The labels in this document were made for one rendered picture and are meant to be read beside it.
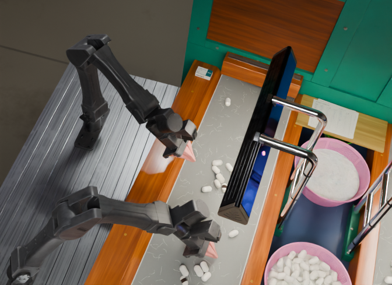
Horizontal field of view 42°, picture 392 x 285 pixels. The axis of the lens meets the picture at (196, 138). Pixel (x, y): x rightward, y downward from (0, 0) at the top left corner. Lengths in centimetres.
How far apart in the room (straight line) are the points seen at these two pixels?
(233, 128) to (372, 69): 53
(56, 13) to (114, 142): 165
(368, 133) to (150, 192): 84
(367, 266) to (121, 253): 75
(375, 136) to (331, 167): 22
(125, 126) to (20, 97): 112
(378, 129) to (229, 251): 76
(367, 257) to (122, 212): 80
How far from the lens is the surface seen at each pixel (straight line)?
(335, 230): 184
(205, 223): 146
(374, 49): 186
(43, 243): 140
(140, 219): 136
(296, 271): 165
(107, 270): 155
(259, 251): 162
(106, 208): 130
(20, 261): 150
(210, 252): 154
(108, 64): 155
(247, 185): 131
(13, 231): 173
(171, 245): 161
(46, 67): 306
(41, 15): 339
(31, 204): 177
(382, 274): 176
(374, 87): 197
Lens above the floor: 220
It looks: 53 degrees down
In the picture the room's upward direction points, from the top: 12 degrees clockwise
